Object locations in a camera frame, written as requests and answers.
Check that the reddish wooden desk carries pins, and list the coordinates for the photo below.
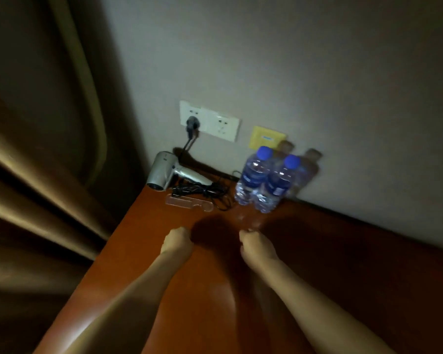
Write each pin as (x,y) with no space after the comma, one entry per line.
(369,291)

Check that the brown curtain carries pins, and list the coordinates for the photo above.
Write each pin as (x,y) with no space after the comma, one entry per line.
(29,180)

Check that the small clear plastic piece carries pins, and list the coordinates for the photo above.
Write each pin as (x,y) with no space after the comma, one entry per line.
(188,202)

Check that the person's left forearm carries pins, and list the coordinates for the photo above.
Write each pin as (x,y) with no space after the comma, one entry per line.
(125,306)

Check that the clear water bottle blue label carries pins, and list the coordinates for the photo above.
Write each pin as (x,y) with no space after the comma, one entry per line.
(251,177)
(275,186)

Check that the white wall outlet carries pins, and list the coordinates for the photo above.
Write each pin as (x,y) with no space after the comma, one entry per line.
(214,121)

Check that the person's left hand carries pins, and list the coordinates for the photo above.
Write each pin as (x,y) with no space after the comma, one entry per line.
(177,242)

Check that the person's right forearm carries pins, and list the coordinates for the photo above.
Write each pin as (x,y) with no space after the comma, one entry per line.
(325,313)

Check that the person's right hand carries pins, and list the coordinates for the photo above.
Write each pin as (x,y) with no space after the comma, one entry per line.
(257,248)

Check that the silver hair dryer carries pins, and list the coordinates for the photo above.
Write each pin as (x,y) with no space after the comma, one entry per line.
(162,169)

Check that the yellow wall sticker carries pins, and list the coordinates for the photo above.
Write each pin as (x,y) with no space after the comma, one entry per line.
(267,138)

